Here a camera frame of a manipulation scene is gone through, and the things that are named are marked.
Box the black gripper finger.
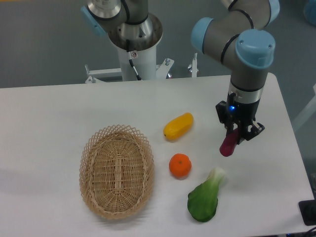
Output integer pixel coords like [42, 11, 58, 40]
[237, 120, 265, 145]
[215, 101, 235, 136]

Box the green bok choy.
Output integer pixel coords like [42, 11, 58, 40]
[187, 167, 226, 222]

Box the orange tangerine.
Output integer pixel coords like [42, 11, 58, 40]
[169, 153, 192, 178]

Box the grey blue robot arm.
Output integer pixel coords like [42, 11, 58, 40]
[81, 0, 280, 144]

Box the white post right edge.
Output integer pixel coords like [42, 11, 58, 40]
[292, 84, 316, 133]

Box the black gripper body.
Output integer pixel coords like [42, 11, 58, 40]
[226, 82, 262, 127]

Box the purple sweet potato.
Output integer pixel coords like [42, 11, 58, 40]
[219, 128, 239, 157]

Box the white metal base frame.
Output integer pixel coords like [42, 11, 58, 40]
[85, 52, 199, 83]

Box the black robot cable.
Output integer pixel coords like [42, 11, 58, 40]
[125, 39, 143, 81]

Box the yellow mango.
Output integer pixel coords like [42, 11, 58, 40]
[163, 113, 194, 141]

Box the black device at edge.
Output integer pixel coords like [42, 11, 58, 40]
[298, 199, 316, 226]

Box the woven wicker basket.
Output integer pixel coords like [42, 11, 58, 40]
[79, 125, 155, 220]

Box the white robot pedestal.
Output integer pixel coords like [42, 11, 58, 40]
[108, 13, 162, 81]

